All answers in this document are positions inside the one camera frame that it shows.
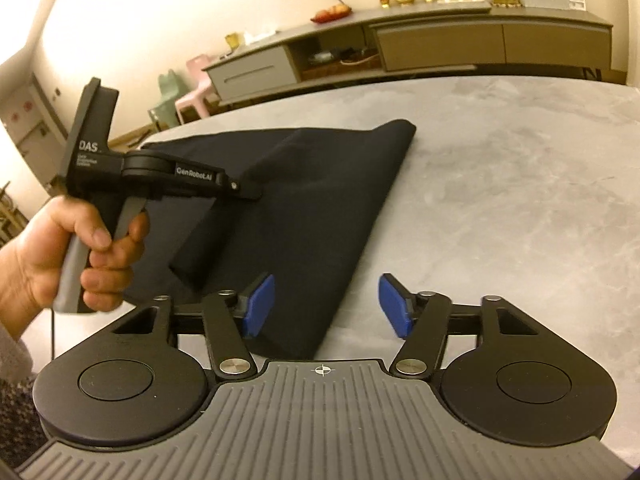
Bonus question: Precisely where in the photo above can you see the black trousers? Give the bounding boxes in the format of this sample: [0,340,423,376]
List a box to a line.
[125,119,416,360]

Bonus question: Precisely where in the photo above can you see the grey fuzzy sleeve forearm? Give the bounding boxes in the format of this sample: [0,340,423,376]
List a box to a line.
[0,326,47,468]

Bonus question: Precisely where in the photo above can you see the person left hand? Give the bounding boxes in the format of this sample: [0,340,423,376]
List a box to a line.
[0,194,151,344]

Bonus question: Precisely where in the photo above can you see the green plastic chair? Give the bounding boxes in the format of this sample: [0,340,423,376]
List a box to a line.
[148,70,190,131]

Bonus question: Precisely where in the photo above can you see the pink plastic chair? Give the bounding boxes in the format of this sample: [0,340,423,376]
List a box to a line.
[175,54,220,125]

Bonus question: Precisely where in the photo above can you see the yellow cup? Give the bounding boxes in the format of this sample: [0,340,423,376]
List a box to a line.
[224,32,244,53]

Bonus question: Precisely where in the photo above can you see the red fruit plate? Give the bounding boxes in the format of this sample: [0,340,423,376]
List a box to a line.
[310,3,352,24]

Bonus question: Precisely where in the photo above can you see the long grey TV cabinet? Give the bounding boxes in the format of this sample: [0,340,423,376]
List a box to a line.
[205,2,613,104]

